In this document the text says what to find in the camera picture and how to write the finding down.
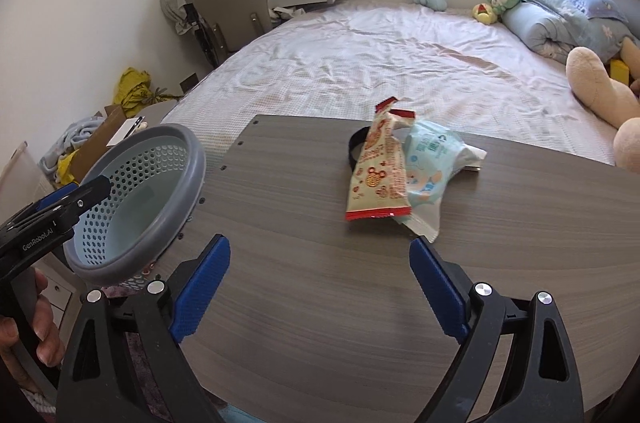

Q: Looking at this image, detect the light blue wipes packet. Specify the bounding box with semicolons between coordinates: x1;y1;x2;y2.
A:
399;120;487;243

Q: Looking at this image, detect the wood grain table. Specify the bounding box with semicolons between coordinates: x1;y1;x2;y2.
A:
155;115;639;422

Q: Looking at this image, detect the yellow plastic bag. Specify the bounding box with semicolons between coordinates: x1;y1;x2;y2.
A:
55;149;79;187

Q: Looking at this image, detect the large beige teddy bear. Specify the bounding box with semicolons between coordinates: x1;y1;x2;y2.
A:
566;47;639;174

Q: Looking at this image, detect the yellow toy block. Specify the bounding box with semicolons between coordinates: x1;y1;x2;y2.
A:
608;59;630;86

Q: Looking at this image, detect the white storage bin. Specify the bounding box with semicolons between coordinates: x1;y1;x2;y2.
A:
0;141;54;223

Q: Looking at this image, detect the light blue blanket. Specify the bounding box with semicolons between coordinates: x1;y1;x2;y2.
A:
38;115;105;178

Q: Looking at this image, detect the person's left hand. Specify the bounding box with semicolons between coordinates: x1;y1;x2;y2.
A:
1;268;65;401

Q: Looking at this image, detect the black hair band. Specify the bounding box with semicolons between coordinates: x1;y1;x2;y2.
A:
347;127;370;170

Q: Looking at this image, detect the grey plastic stool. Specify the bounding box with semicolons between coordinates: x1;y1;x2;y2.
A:
138;100;178;127

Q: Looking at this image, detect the white notepad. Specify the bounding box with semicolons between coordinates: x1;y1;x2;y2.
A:
106;116;146;148

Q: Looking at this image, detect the yellow red plush toy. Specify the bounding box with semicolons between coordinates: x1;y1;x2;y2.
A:
472;2;499;25

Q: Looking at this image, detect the grey desk chair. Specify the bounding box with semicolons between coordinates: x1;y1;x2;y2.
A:
186;0;272;68

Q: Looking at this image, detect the rolled light blue quilt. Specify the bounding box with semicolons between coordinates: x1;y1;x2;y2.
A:
502;0;639;64

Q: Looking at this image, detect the brown cardboard box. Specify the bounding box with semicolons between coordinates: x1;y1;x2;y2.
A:
70;105;126;183

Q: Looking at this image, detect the grey perforated laundry basket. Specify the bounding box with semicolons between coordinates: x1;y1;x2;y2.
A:
64;124;206;287

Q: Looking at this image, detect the black wall socket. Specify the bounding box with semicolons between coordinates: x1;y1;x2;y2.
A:
180;73;200;94

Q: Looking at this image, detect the bed with white sheet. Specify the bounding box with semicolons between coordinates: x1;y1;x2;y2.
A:
168;2;615;164

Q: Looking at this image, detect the red cream snack packet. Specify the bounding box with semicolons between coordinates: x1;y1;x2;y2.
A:
345;97;416;221

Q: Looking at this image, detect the yellow bag on floor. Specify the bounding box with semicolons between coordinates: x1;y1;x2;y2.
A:
113;68;180;118

